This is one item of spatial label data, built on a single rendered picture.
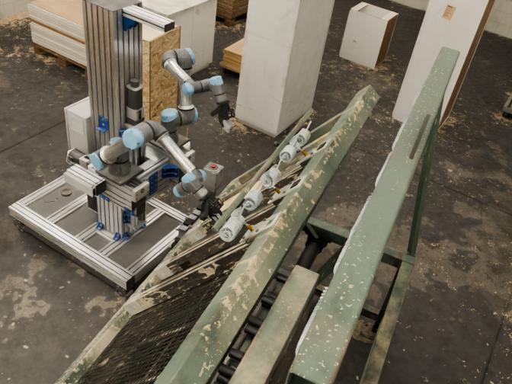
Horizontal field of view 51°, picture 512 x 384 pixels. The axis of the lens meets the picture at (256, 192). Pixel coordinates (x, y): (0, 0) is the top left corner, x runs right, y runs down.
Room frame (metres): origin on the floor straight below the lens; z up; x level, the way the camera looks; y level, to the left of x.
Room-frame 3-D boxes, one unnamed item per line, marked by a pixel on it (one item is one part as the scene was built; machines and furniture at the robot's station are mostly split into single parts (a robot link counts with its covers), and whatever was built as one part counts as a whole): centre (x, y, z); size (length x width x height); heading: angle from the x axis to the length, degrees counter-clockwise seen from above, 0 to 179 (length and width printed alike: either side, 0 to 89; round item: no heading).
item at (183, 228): (2.67, 0.41, 0.69); 0.50 x 0.14 x 0.24; 161
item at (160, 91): (4.62, 1.22, 0.63); 0.50 x 0.42 x 1.25; 160
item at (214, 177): (3.11, 0.33, 0.84); 0.12 x 0.12 x 0.18; 71
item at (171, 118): (3.21, 0.68, 1.20); 0.13 x 0.12 x 0.14; 128
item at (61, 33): (7.06, 2.10, 0.32); 2.45 x 1.06 x 0.65; 153
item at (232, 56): (6.65, 0.40, 0.15); 0.61 x 0.52 x 0.31; 153
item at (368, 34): (7.72, -1.26, 0.36); 0.58 x 0.45 x 0.72; 63
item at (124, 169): (2.77, 0.91, 1.09); 0.15 x 0.15 x 0.10
